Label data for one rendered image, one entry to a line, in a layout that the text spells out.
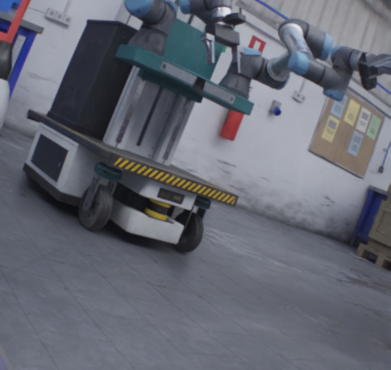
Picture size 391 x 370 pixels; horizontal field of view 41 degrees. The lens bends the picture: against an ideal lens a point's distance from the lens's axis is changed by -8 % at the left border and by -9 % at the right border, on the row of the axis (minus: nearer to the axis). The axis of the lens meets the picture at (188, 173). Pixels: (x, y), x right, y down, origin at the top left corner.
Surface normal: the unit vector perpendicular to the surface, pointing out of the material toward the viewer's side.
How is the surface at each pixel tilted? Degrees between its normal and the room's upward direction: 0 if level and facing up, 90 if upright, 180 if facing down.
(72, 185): 90
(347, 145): 90
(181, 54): 90
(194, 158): 90
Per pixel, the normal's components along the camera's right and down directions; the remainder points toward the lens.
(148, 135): 0.58, 0.27
